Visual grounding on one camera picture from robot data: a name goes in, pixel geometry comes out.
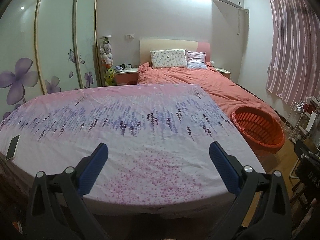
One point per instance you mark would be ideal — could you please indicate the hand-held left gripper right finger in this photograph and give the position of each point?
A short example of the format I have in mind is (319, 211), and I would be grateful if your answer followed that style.
(223, 170)

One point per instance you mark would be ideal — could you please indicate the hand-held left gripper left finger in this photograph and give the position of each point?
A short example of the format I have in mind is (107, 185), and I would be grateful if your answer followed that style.
(93, 170)

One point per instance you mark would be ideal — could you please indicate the orange plastic basket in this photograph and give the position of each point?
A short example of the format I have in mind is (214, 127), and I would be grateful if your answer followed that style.
(262, 137)

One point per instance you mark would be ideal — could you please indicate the floral pink tablecloth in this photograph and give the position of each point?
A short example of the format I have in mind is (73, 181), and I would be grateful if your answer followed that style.
(140, 142)

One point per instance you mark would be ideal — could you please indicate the smartphone with white case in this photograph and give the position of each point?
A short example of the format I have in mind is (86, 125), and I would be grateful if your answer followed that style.
(12, 147)

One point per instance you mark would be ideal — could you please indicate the orange duvet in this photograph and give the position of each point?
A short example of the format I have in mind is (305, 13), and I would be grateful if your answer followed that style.
(205, 80)

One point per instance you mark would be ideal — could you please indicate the pink nightstand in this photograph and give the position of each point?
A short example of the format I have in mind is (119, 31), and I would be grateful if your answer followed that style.
(126, 78)

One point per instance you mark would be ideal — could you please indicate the white nightstand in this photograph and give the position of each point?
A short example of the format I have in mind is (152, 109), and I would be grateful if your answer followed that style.
(223, 72)

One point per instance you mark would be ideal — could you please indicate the small white plush toy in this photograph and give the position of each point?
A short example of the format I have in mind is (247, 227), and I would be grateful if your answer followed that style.
(212, 63)

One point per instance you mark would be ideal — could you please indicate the white mug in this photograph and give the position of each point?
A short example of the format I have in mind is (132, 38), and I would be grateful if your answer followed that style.
(129, 66)

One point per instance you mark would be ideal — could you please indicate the column of plush toys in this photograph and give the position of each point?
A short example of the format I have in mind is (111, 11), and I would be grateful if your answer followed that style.
(107, 57)

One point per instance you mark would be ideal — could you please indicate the striped pink pillow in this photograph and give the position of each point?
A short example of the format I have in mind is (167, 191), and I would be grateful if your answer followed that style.
(196, 59)

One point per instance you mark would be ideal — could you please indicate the pink striped curtain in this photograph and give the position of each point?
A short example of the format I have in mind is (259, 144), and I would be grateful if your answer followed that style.
(292, 47)

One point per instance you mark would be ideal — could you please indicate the floral white pillow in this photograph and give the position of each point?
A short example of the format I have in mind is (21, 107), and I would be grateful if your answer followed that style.
(168, 58)

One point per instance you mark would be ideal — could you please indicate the cream and pink headboard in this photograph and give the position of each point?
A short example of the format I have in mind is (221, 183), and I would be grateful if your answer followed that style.
(167, 43)

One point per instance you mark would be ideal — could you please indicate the wardrobe with flower doors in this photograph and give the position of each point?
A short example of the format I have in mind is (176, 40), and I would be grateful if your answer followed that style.
(52, 30)

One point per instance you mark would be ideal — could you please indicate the white wall socket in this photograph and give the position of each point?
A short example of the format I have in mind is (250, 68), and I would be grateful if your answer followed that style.
(129, 36)

